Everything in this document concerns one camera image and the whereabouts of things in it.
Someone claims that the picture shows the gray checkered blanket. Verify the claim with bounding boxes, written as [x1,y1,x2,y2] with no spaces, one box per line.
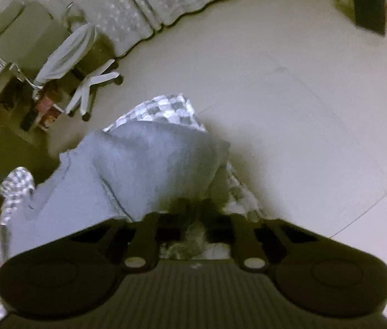
[0,93,264,272]

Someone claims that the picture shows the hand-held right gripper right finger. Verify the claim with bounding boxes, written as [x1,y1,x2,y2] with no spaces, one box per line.
[198,198,321,273]

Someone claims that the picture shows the red box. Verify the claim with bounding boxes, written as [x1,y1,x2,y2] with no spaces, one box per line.
[37,93,61,126]

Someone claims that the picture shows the white cloth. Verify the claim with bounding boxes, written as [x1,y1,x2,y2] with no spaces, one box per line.
[36,23,97,85]

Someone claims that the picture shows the black box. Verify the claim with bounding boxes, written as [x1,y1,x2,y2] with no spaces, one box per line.
[350,0,387,36]

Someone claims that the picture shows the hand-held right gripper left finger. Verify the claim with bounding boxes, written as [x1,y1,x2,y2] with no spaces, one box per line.
[73,199,198,275]

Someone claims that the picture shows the gray printed sweater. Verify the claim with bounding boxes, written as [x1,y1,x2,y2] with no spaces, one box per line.
[7,121,231,258]

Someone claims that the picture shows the office chair with white base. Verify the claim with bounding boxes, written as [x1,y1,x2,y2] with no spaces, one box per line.
[0,2,124,123]

